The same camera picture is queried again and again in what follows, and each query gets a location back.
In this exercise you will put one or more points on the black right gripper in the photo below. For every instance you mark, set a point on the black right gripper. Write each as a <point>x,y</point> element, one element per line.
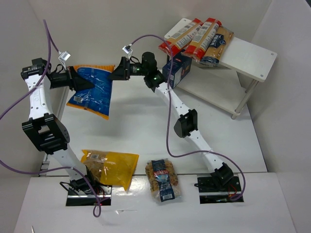
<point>126,69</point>

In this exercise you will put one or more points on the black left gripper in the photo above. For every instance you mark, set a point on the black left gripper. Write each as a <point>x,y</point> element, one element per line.
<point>71,79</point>

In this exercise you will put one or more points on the blue orange pasta bag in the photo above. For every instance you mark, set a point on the blue orange pasta bag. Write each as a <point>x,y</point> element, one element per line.
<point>97,99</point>

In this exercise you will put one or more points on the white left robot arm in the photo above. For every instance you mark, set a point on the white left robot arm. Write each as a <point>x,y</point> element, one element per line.
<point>44,129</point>

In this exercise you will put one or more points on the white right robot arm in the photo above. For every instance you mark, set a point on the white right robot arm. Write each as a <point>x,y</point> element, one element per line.
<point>186,125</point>

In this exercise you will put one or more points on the dark blue pasta box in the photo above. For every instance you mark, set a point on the dark blue pasta box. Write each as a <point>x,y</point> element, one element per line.
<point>181,67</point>

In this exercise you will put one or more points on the white two-tier shelf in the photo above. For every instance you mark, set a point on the white two-tier shelf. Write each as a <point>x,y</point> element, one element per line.
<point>230,86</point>

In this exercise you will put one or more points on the yellow pasta bag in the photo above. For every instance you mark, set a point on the yellow pasta bag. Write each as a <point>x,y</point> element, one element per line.
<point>111,168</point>

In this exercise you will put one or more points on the clear fusilli pasta bag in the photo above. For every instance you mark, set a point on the clear fusilli pasta bag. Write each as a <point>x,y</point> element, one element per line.
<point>163,180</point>

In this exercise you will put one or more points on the red spaghetti pack left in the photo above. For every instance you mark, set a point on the red spaghetti pack left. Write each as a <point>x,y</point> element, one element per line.
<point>181,38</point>

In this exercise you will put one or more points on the red spaghetti pack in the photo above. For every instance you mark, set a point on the red spaghetti pack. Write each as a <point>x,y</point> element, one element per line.
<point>181,38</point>
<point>201,41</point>

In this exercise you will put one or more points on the red spaghetti pack middle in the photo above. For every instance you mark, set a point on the red spaghetti pack middle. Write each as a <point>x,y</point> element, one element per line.
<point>201,41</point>

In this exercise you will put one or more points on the dark blue spaghetti pack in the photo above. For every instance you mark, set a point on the dark blue spaghetti pack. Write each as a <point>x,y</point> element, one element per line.
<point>217,47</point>

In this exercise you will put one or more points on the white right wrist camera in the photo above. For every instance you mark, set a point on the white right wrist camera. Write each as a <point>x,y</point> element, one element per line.
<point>127,49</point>

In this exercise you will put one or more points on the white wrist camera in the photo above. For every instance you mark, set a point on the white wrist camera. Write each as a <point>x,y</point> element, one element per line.
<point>127,49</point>
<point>64,56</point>

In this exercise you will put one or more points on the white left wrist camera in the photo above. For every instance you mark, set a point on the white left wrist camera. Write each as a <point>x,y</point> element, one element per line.
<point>64,56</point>

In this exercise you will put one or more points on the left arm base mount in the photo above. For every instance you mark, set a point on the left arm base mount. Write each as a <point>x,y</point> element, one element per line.
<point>79,198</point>

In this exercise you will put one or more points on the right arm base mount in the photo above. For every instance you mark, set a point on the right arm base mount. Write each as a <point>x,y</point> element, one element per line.
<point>208,193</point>

